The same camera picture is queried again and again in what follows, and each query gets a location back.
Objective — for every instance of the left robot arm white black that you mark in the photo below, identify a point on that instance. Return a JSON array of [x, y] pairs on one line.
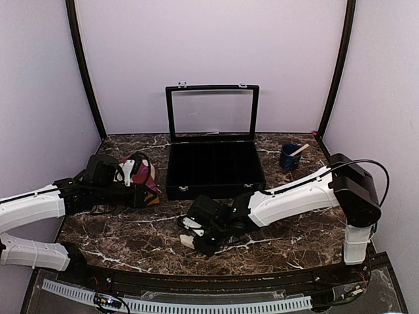
[[30, 207]]

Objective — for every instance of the right black frame post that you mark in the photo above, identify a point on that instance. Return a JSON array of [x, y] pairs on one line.
[[339, 67]]

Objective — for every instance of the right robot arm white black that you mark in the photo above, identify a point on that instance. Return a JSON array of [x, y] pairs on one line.
[[343, 183]]

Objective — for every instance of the black display case with lid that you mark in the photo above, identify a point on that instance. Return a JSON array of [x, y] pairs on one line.
[[218, 166]]

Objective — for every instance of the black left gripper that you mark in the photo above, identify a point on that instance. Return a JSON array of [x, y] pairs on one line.
[[138, 192]]

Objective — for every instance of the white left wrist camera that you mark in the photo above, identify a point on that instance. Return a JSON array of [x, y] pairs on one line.
[[124, 172]]

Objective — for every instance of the black frame post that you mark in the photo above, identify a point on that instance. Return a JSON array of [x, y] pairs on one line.
[[339, 67], [83, 67]]

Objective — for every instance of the maroon purple orange sock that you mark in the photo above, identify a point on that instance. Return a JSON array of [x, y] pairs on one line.
[[144, 194]]

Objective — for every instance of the beige round embroidered coaster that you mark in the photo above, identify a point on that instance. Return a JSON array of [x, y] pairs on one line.
[[140, 175]]

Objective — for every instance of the left black frame post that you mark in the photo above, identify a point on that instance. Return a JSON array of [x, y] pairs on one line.
[[83, 67]]

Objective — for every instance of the wooden stick in mug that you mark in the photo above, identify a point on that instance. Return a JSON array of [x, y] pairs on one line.
[[299, 150]]

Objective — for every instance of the white slotted cable duct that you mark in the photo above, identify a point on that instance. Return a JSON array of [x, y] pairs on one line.
[[160, 302]]

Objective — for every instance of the dark blue mug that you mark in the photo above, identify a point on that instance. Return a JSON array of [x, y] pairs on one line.
[[288, 162]]

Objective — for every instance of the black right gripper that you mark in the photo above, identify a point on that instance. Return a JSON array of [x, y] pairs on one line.
[[208, 249]]

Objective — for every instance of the beige brown block sock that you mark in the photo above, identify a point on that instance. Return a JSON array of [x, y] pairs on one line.
[[187, 240]]

